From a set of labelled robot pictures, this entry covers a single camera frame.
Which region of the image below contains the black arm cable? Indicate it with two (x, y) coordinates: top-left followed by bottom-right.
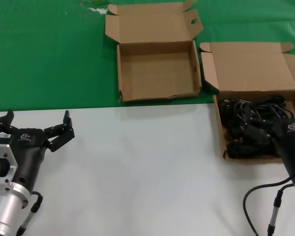
(16, 191), (44, 236)
(243, 180), (295, 236)

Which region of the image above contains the green table cloth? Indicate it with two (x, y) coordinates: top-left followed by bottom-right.
(0, 0), (295, 113)

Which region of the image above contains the silver left wrist bracket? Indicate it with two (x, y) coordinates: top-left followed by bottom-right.
(0, 144), (18, 184)

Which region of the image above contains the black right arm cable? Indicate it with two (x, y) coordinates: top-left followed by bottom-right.
(243, 180), (295, 236)

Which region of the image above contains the empty open cardboard box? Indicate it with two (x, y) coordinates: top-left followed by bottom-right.
(105, 0), (204, 103)

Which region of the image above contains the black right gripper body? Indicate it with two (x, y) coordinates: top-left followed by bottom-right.
(271, 117), (295, 178)

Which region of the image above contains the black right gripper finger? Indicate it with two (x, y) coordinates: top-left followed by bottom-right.
(243, 106), (277, 146)

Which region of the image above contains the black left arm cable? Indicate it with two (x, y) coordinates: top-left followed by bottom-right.
(16, 191), (44, 236)

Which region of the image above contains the cardboard box with cables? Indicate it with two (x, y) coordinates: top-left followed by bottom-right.
(199, 41), (295, 162)

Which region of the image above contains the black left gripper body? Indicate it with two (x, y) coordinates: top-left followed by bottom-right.
(0, 127), (50, 191)

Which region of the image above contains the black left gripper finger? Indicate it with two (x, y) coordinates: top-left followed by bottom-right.
(43, 110), (76, 153)
(0, 110), (15, 135)

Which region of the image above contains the black power cable pile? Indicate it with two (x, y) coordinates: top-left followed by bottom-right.
(220, 94), (295, 159)

